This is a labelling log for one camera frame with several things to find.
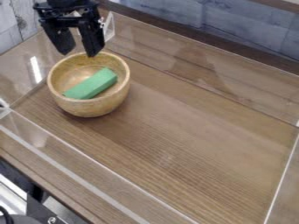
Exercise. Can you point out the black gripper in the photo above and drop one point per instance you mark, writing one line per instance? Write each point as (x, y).
(59, 15)

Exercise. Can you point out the green rectangular block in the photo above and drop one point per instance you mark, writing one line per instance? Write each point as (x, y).
(94, 85)

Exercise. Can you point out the wooden bowl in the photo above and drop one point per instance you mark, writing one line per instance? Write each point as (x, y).
(73, 70)

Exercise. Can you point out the clear acrylic corner bracket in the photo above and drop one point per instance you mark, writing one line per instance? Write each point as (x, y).
(109, 29)

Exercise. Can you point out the black metal bracket with bolt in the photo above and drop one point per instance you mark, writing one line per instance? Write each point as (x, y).
(41, 212)

